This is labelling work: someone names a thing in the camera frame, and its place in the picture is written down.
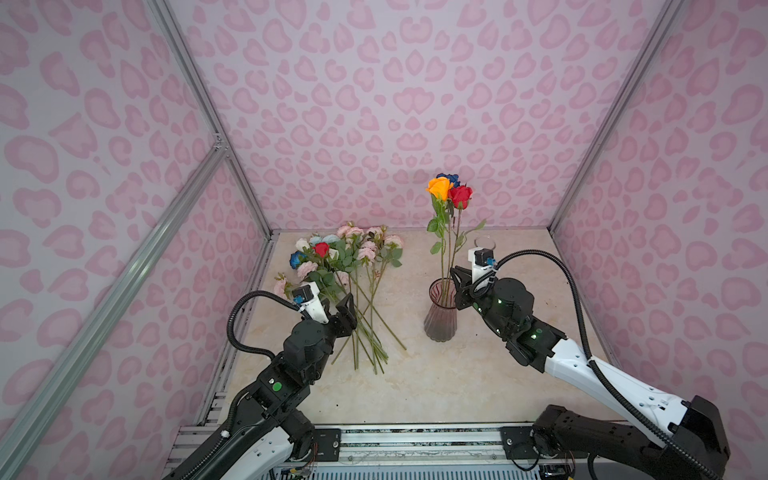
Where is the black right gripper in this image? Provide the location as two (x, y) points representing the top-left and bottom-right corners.
(447, 265), (515, 339)

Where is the pink ribbed glass vase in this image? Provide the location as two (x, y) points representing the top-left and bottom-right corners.
(423, 278), (458, 342)

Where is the small red artificial rose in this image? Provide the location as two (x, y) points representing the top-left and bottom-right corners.
(448, 184), (486, 277)

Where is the orange artificial rose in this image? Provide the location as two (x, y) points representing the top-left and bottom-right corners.
(426, 175), (454, 306)

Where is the blue artificial rose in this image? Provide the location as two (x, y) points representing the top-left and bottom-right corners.
(437, 173), (461, 187)
(289, 250), (307, 270)

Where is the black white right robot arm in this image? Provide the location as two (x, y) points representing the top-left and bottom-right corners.
(451, 267), (731, 479)

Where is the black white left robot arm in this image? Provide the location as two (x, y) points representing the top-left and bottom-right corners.
(165, 283), (357, 479)

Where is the clear frosted glass vase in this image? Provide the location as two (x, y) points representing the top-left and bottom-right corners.
(473, 235), (496, 251)

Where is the pale pink carnation spray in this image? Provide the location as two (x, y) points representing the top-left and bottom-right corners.
(273, 261), (350, 301)

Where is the red rose in bunch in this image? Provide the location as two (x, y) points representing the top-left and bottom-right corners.
(313, 242), (330, 258)

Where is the pink rosebud spray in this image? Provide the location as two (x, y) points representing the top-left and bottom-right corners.
(363, 225), (406, 350)

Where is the white artificial rose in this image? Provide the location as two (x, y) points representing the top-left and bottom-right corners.
(295, 238), (310, 252)

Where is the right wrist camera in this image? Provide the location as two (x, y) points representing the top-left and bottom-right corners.
(468, 247), (496, 292)

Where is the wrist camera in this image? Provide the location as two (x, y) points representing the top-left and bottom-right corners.
(290, 282), (329, 324)
(468, 247), (496, 292)

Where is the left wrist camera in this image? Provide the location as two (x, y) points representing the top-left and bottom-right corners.
(290, 282), (329, 324)

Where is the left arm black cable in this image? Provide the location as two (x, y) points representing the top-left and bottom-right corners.
(226, 290), (301, 361)

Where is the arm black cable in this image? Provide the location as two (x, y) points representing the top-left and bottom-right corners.
(226, 290), (301, 361)
(494, 249), (721, 480)

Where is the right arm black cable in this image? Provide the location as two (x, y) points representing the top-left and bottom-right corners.
(494, 249), (721, 480)

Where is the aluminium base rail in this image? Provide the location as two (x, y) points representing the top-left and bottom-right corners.
(160, 419), (691, 480)

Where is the aluminium frame left diagonal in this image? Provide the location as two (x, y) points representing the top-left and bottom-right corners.
(1, 143), (229, 479)

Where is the aluminium frame right post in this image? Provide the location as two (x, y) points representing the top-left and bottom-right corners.
(547, 0), (688, 236)

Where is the aluminium frame post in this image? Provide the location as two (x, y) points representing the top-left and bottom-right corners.
(547, 0), (688, 236)
(145, 0), (273, 240)

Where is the aluminium frame left post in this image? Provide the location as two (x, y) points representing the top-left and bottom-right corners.
(145, 0), (273, 240)

